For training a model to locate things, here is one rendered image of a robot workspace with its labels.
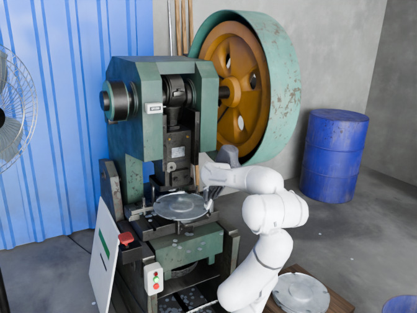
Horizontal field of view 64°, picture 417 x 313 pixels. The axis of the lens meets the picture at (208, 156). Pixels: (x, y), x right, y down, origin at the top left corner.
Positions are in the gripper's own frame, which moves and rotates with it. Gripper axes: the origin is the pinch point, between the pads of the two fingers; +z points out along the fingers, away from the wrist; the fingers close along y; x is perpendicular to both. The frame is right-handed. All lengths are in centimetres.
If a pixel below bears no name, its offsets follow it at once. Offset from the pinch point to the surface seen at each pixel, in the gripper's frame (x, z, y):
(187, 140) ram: 25.7, -21.3, -4.4
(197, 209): 1.1, 4.7, -4.6
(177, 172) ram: 16.9, -8.7, -11.5
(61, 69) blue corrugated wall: 146, 10, -38
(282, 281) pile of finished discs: -42, 29, 33
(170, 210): 6.6, 7.3, -16.7
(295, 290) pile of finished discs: -50, 25, 33
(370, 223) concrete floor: -19, 82, 196
